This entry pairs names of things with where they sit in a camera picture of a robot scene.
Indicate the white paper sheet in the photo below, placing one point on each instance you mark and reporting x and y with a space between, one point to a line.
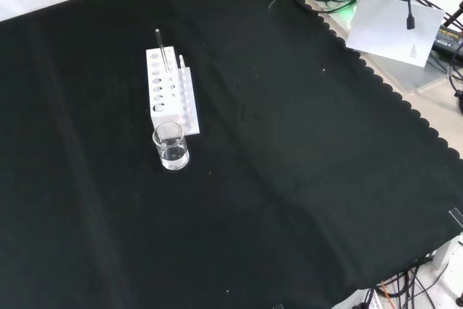
387 30

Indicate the glass rod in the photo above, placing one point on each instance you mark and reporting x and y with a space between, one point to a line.
161 48

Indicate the white box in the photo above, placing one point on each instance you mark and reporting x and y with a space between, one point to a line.
445 253

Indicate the white power strip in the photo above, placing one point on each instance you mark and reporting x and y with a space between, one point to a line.
372 300

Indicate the white test tube rack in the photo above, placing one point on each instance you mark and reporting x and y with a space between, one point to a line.
158 115

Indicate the small clear glass beaker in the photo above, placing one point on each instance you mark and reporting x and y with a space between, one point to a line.
173 157

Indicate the black power adapter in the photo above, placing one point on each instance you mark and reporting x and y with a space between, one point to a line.
448 39

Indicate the black cloth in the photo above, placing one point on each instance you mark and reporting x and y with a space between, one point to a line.
275 157

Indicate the clear tape piece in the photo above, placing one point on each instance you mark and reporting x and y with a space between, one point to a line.
456 216
278 306

